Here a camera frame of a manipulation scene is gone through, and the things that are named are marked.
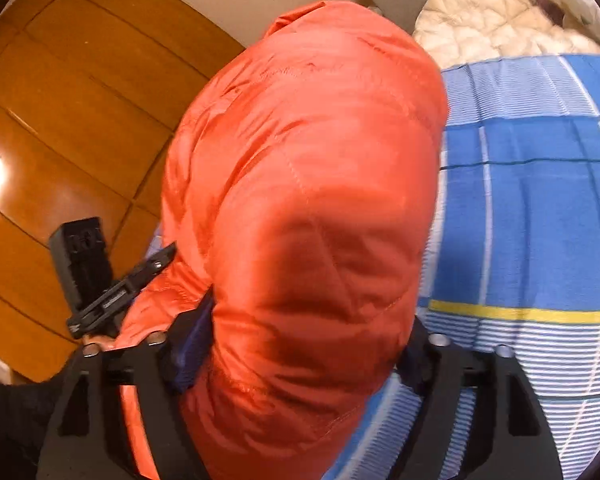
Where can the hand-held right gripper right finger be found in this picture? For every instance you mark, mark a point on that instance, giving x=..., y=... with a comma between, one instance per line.
x=411, y=360

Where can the white printed pillow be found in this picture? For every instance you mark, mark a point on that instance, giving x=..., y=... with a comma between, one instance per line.
x=575, y=5

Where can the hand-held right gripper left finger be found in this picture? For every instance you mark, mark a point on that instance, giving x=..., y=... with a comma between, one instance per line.
x=190, y=355

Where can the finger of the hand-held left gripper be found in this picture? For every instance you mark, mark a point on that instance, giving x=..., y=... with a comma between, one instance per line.
x=156, y=262

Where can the blue plaid bed sheet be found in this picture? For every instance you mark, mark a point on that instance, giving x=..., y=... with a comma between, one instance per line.
x=530, y=210

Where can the person's left forearm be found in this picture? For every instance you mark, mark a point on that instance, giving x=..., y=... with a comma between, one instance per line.
x=15, y=420

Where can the orange down jacket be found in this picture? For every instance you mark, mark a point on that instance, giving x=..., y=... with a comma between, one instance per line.
x=305, y=220

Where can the person's left hand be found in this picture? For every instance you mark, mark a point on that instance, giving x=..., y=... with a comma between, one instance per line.
x=96, y=346

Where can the white quilted jacket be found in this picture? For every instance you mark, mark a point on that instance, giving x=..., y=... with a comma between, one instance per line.
x=480, y=15

